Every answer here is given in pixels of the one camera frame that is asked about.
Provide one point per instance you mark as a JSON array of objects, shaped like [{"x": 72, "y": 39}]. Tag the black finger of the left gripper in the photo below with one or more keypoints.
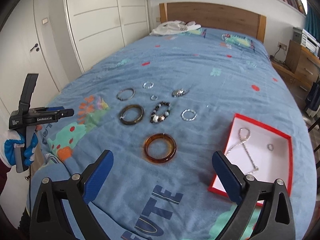
[{"x": 57, "y": 113}]

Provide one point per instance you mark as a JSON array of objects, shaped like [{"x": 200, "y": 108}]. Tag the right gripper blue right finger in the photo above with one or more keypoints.
[{"x": 231, "y": 177}]

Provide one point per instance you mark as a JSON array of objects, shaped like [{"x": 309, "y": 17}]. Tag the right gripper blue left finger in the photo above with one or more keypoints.
[{"x": 85, "y": 187}]

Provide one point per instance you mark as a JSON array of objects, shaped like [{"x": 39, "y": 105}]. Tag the dark brown tortoise bangle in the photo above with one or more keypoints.
[{"x": 131, "y": 122}]

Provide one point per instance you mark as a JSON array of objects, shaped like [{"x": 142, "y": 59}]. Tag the amber resin bangle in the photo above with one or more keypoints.
[{"x": 168, "y": 139}]

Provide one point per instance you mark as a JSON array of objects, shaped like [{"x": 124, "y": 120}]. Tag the twisted silver hoop earring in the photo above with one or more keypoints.
[
  {"x": 148, "y": 85},
  {"x": 189, "y": 115}
]

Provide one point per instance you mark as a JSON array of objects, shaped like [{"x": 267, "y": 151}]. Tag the red white jewelry box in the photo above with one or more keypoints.
[{"x": 261, "y": 150}]

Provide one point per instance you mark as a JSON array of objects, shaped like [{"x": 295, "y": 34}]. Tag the left blue white gloved hand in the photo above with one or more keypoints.
[{"x": 12, "y": 143}]

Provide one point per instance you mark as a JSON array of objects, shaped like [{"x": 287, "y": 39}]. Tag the thin silver bangle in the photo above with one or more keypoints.
[{"x": 125, "y": 94}]

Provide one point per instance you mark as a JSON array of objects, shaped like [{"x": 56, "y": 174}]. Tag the blue patterned bedspread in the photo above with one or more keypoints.
[{"x": 226, "y": 73}]

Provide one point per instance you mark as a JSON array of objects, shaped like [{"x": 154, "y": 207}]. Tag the silver wrist watch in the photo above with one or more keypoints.
[{"x": 179, "y": 92}]

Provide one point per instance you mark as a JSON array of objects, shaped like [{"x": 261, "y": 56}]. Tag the white wardrobe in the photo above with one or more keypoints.
[{"x": 101, "y": 27}]

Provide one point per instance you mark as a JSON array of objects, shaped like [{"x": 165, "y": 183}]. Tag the wooden drawer chest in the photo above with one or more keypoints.
[{"x": 299, "y": 71}]

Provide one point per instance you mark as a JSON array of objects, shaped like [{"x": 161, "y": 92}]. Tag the white clothing on bed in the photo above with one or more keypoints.
[{"x": 174, "y": 27}]

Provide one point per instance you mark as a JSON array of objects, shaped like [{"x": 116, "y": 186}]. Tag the white printer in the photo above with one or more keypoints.
[{"x": 304, "y": 38}]

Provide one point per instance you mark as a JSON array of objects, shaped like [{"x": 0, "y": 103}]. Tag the wooden headboard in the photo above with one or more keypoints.
[{"x": 216, "y": 16}]

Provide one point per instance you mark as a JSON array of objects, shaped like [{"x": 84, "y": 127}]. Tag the teal curtain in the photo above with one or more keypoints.
[{"x": 312, "y": 22}]

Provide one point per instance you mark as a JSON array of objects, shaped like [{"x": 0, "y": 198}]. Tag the white door with handle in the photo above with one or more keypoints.
[{"x": 27, "y": 47}]

